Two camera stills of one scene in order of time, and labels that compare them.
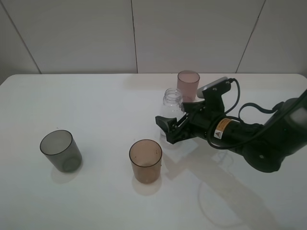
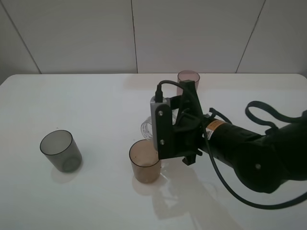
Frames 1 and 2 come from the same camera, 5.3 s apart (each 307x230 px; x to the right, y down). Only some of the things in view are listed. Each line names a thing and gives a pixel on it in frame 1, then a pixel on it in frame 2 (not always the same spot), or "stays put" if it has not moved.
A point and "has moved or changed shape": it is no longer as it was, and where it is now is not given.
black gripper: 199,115 to 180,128
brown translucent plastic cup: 146,155 stays put
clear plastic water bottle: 171,108 has moved or changed shape
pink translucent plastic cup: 187,83 stays put
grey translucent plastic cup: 60,147 stays put
